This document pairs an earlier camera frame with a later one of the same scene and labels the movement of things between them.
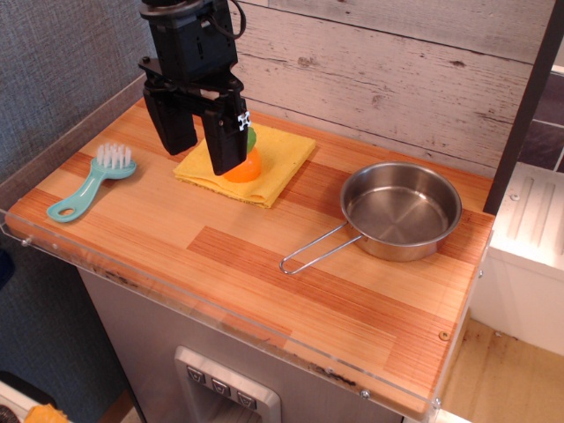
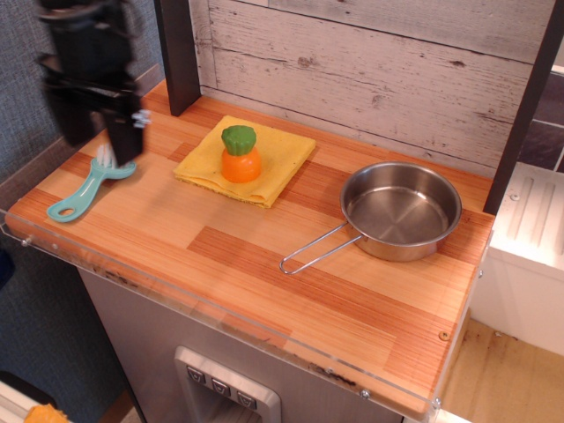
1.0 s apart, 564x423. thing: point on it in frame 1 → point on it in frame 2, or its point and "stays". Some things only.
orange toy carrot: (250, 168) stays
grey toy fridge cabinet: (186, 366) stays
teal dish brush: (114, 161) stays
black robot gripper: (196, 55) → (89, 69)
